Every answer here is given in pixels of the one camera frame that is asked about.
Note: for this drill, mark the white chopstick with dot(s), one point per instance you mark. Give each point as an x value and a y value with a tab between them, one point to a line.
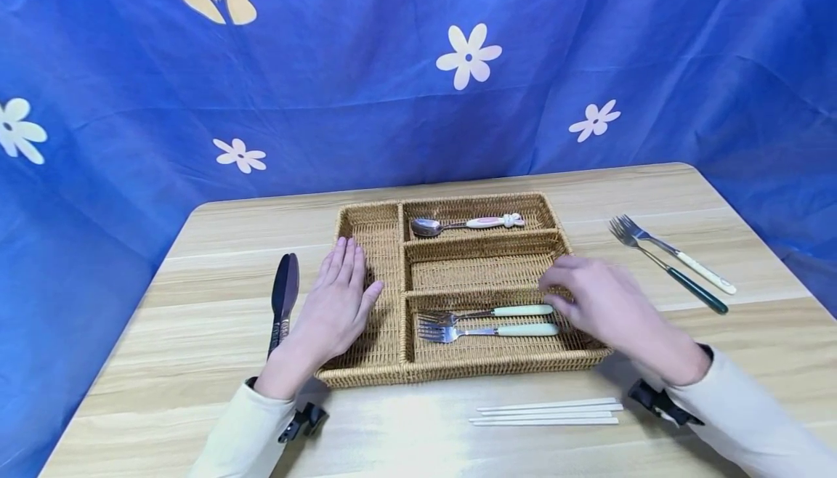
549	404
543	416
546	422
556	410

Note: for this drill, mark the person's left middle finger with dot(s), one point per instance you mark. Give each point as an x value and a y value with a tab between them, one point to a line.
348	260

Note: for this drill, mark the person's right thumb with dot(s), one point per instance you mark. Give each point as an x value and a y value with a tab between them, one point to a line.
570	311

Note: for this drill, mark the person's left little finger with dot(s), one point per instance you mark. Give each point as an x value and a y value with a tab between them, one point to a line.
324	276

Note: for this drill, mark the person's right forearm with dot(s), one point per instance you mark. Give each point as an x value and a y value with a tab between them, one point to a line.
752	420

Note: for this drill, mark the person's left hand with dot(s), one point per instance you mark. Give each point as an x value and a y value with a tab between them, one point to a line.
327	325

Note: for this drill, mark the black spoon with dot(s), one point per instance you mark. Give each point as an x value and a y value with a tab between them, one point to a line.
280	296
291	285

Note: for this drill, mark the person's right hand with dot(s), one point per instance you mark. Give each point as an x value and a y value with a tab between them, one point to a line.
621	311

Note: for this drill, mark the woven wicker cutlery tray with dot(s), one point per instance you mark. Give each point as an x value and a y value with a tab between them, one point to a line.
477	269

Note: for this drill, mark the person's left ring finger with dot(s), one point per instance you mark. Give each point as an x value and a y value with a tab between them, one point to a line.
336	264

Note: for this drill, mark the person's left thumb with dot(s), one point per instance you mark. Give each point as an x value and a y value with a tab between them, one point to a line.
371	300

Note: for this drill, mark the black wrist band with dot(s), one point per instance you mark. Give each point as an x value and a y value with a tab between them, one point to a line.
304	420
660	402

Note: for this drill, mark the person's right fingers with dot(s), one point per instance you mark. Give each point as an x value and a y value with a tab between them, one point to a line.
556	274

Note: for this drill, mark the person's left forearm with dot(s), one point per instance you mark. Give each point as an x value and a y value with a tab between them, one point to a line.
245	434

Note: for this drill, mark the person's left index finger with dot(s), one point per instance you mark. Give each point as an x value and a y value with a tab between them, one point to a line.
358	266

